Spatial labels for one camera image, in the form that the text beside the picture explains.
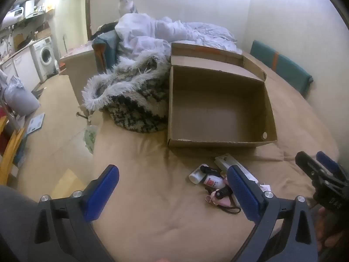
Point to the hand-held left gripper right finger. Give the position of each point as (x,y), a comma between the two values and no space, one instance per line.
(242,193)

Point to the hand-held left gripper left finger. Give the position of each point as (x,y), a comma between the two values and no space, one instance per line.
(101,193)

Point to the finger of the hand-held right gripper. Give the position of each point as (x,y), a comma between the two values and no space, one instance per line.
(327,162)
(308,162)

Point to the small white bottle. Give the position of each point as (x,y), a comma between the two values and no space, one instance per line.
(195,176)

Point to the cardboard box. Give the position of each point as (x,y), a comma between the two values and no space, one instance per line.
(218,109)

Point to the person's right hand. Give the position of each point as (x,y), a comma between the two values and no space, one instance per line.
(331,229)

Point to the white paper scrap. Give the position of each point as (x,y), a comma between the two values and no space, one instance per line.
(265,188)

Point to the white bottle with red label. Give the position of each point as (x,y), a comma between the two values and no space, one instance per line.
(214,181)

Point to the small black gadget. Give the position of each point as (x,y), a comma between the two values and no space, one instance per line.
(210,169)

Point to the green white plastic bag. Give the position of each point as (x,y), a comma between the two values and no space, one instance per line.
(91,139)

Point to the fur-trimmed knitted coat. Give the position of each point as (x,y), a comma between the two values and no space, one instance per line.
(131,106)

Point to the white bathroom scale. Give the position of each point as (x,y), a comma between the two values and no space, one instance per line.
(36,122)

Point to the yellow wooden chair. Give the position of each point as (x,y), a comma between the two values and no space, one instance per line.
(13,147)

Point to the teal cushion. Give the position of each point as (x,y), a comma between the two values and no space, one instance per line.
(283,65)

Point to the grey trash bag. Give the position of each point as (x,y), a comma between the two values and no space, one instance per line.
(21,98)

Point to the beige side table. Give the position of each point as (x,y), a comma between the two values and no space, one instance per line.
(79,71)

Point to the white kitchen cabinets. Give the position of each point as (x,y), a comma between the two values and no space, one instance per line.
(24,65)

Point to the white washing machine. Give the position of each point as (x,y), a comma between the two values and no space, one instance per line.
(45,54)

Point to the white duvet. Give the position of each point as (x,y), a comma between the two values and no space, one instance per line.
(141,32)

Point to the dark cloth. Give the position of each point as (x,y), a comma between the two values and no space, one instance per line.
(107,27)

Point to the grey white cat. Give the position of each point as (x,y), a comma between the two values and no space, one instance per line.
(126,5)

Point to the brown door frame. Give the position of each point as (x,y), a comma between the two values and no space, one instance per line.
(88,11)

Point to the white wall water heater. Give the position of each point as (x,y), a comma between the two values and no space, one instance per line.
(19,11)

